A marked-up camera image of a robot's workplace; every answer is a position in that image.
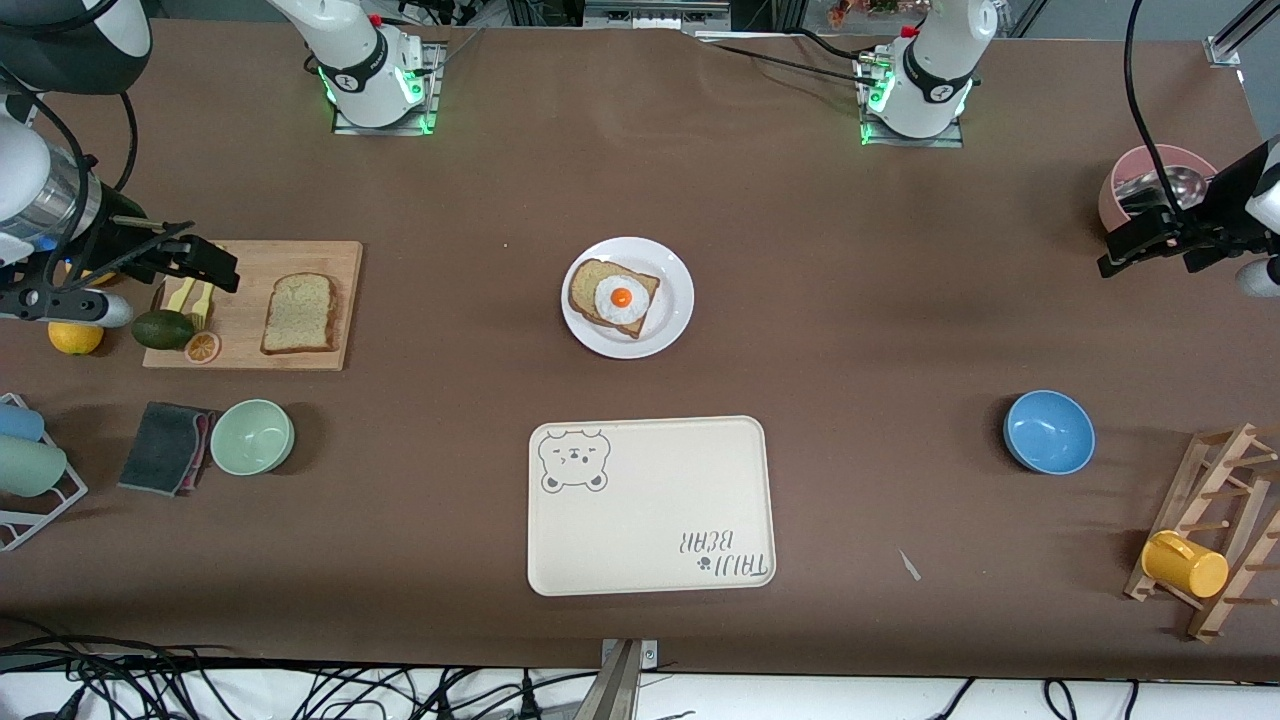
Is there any pale green bowl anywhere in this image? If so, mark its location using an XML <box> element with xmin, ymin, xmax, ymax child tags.
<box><xmin>210</xmin><ymin>399</ymin><xmax>296</xmax><ymax>476</ymax></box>

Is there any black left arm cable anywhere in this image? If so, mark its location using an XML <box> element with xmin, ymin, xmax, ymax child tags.
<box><xmin>1124</xmin><ymin>0</ymin><xmax>1197</xmax><ymax>216</ymax></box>

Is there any white round plate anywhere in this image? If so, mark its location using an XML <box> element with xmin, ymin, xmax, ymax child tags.
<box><xmin>561</xmin><ymin>237</ymin><xmax>695</xmax><ymax>360</ymax></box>

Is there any yellow mug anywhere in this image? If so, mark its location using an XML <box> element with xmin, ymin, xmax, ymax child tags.
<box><xmin>1142</xmin><ymin>530</ymin><xmax>1230</xmax><ymax>599</ymax></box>

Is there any pink cloth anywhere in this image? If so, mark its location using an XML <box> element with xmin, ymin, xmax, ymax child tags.
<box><xmin>186</xmin><ymin>410</ymin><xmax>221</xmax><ymax>491</ymax></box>

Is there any brown bread slice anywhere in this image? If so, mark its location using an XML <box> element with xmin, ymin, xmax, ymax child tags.
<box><xmin>261</xmin><ymin>273</ymin><xmax>340</xmax><ymax>355</ymax></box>
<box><xmin>568</xmin><ymin>258</ymin><xmax>662</xmax><ymax>341</ymax></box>

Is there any black table cable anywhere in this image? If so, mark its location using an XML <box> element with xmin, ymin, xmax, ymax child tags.
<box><xmin>697</xmin><ymin>28</ymin><xmax>873</xmax><ymax>86</ymax></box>

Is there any aluminium frame profile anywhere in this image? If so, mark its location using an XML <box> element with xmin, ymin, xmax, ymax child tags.
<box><xmin>1205</xmin><ymin>0</ymin><xmax>1280</xmax><ymax>67</ymax></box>

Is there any metal spoon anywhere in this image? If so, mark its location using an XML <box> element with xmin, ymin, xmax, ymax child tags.
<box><xmin>1115</xmin><ymin>166</ymin><xmax>1216</xmax><ymax>217</ymax></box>

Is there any grey metal box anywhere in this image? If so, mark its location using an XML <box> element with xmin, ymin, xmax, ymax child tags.
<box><xmin>582</xmin><ymin>0</ymin><xmax>733</xmax><ymax>31</ymax></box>

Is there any dark green avocado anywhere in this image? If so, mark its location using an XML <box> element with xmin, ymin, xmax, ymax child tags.
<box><xmin>131</xmin><ymin>309</ymin><xmax>197</xmax><ymax>351</ymax></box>

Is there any pale green cup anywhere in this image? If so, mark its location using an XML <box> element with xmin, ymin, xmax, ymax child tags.
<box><xmin>0</xmin><ymin>436</ymin><xmax>68</xmax><ymax>498</ymax></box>

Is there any wooden peg rack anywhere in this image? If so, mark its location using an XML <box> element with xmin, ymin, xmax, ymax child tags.
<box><xmin>1124</xmin><ymin>423</ymin><xmax>1280</xmax><ymax>643</ymax></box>

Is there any aluminium bar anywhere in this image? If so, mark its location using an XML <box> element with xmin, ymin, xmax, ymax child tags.
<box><xmin>572</xmin><ymin>640</ymin><xmax>643</xmax><ymax>720</ymax></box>

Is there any white wire rack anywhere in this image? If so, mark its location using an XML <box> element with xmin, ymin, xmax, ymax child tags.
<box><xmin>0</xmin><ymin>393</ymin><xmax>89</xmax><ymax>552</ymax></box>

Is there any wooden cutting board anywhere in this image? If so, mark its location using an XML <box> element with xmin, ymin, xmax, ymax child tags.
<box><xmin>142</xmin><ymin>240</ymin><xmax>364</xmax><ymax>372</ymax></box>

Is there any pink bowl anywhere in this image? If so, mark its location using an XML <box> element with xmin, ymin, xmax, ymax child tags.
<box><xmin>1098</xmin><ymin>144</ymin><xmax>1223</xmax><ymax>233</ymax></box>

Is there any toy fried egg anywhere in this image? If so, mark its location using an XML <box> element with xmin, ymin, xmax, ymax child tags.
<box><xmin>594</xmin><ymin>275</ymin><xmax>649</xmax><ymax>326</ymax></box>

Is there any black cable tangle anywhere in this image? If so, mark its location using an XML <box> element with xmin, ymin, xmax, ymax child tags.
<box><xmin>0</xmin><ymin>618</ymin><xmax>601</xmax><ymax>720</ymax></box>

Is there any blue bowl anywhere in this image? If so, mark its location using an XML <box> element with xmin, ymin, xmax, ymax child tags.
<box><xmin>1003</xmin><ymin>390</ymin><xmax>1096</xmax><ymax>475</ymax></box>

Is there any blue cup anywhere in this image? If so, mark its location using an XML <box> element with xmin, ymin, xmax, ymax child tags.
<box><xmin>0</xmin><ymin>402</ymin><xmax>46</xmax><ymax>443</ymax></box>

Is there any dark grey cloth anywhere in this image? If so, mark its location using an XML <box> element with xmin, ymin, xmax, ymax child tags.
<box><xmin>118</xmin><ymin>402</ymin><xmax>213</xmax><ymax>496</ymax></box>

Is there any cream bear print tray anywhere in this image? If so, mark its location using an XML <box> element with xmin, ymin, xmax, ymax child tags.
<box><xmin>527</xmin><ymin>416</ymin><xmax>777</xmax><ymax>597</ymax></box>

